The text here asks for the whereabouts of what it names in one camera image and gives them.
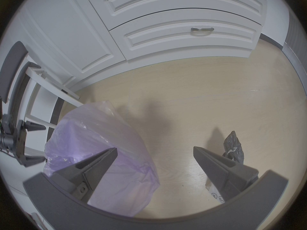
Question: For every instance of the white wardrobe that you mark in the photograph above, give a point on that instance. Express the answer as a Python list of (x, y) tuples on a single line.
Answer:
[(72, 32)]

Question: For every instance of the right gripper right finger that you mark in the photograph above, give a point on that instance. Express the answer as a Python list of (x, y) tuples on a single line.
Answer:
[(223, 176)]

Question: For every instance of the purple plastic bag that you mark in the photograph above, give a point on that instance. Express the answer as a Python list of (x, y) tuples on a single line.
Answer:
[(96, 133)]

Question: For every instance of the white chair with grey cushions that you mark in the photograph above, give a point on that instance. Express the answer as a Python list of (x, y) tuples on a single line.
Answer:
[(12, 68)]

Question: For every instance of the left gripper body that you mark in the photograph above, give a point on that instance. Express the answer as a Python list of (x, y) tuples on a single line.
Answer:
[(20, 142)]

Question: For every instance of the black plastic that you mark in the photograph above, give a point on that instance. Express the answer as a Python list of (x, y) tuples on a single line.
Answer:
[(233, 147)]

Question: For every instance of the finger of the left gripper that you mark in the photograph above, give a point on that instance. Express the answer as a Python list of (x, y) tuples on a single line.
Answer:
[(31, 160), (33, 126)]

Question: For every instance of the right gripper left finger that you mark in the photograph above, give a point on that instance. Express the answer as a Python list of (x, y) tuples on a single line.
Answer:
[(91, 174)]

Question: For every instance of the white printed wrapper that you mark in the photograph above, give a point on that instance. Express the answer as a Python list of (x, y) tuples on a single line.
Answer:
[(213, 193)]

